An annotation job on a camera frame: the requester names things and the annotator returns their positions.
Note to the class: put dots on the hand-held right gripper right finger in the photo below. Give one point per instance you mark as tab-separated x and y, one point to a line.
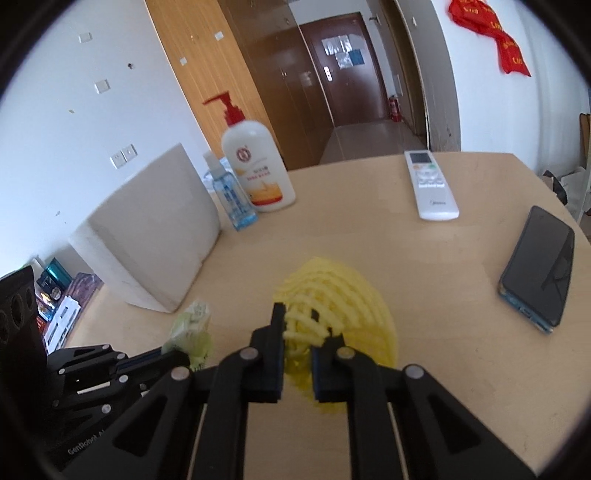
323	374

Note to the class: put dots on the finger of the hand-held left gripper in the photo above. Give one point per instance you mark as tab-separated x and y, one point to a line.
143	360
115	392

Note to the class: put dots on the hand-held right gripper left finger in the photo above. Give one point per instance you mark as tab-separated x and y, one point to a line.
270	369

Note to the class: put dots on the green tissue packet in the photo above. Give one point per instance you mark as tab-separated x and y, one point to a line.
189	332

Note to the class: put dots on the yellow foam fruit net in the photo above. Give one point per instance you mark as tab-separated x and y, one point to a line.
341	300

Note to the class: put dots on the white storage box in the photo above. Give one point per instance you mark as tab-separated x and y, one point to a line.
152	221

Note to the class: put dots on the white striped box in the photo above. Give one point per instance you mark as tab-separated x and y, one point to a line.
62	323

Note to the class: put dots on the dark blue box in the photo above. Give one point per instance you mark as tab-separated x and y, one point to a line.
48	286

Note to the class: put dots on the patterned purple cloth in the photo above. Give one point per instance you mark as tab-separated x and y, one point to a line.
85	288

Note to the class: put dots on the teal canister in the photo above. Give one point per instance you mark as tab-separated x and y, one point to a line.
59	273

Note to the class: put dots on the small blue spray bottle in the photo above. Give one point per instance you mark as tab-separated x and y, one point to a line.
233	198

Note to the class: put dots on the white lotion bottle red pump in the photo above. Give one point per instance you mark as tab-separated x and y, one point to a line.
256	170

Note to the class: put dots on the white remote control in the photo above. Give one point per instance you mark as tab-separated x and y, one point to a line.
431	184

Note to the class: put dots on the black smartphone blue case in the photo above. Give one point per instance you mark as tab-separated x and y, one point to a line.
540	263

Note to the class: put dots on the red fire extinguisher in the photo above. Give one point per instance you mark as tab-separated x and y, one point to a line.
395	108

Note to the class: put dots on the dark brown entrance door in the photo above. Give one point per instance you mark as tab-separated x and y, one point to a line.
355	92

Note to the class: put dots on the wooden wardrobe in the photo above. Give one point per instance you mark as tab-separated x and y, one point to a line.
258	69

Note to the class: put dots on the white plastic bag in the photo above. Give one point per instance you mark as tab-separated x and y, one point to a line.
577	189

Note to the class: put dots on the brown side door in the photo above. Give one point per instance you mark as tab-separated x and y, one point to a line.
411	69

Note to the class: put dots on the papers on door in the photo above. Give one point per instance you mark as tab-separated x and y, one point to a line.
341	50

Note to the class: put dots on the white double wall outlet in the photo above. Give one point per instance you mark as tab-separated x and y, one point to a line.
123	156

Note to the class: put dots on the white wall switch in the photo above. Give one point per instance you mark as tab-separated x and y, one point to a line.
85	37
102	86

